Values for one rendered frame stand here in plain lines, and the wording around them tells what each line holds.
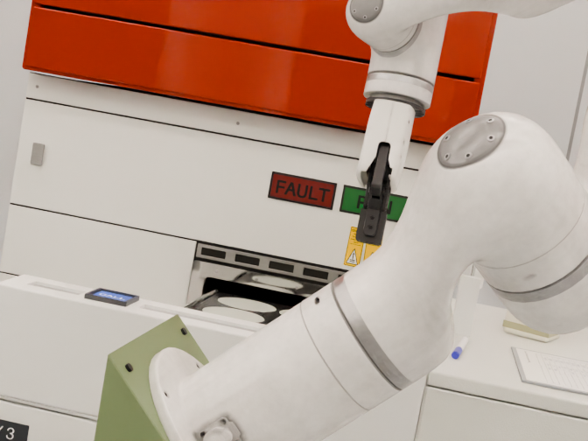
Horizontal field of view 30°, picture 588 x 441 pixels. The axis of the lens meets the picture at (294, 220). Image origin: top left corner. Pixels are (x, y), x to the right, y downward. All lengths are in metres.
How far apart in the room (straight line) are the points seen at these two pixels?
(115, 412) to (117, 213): 1.06
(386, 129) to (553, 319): 0.39
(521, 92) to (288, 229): 1.58
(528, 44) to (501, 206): 2.51
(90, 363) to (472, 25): 0.87
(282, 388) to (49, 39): 1.15
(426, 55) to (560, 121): 2.08
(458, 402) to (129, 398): 0.48
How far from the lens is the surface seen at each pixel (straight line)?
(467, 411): 1.33
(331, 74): 1.88
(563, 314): 1.02
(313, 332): 0.99
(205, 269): 1.97
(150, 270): 2.02
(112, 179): 2.02
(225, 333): 1.34
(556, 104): 3.41
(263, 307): 1.87
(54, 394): 1.43
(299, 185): 1.94
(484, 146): 0.93
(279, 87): 1.90
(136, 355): 1.04
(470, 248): 0.93
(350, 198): 1.93
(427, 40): 1.35
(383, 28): 1.29
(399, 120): 1.32
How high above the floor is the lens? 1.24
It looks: 6 degrees down
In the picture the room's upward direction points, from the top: 10 degrees clockwise
